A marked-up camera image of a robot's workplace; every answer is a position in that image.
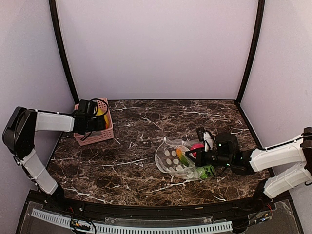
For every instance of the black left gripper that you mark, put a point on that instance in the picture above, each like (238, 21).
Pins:
(101, 124)

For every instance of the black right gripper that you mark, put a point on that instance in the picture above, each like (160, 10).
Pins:
(199, 161)

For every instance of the yellow fake banana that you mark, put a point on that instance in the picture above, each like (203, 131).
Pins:
(100, 112)

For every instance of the clear zip top bag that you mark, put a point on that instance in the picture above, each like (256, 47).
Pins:
(170, 158)

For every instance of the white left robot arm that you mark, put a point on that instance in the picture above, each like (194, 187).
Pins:
(19, 134)

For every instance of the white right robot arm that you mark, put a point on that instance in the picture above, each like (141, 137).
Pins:
(297, 151)

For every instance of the pink fake fruit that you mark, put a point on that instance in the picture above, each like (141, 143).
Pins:
(196, 146)

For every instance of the green fake watermelon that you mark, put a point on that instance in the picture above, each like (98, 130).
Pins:
(206, 172)

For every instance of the pink perforated plastic basket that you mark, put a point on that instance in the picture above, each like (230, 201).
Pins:
(98, 136)

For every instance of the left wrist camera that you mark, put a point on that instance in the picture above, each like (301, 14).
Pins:
(87, 108)

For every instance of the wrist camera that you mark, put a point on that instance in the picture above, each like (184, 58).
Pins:
(226, 143)
(87, 108)

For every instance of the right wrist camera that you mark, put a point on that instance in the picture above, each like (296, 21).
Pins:
(226, 143)

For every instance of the black front rail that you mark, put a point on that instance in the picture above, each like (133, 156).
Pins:
(233, 210)

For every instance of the white slotted cable duct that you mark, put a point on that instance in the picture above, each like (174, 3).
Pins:
(135, 226)

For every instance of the black frame post left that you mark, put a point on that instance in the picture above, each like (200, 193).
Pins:
(61, 50)

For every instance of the black frame post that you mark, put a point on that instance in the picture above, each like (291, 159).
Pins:
(252, 51)
(61, 50)

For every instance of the black frame post right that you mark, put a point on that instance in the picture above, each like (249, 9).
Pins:
(252, 51)

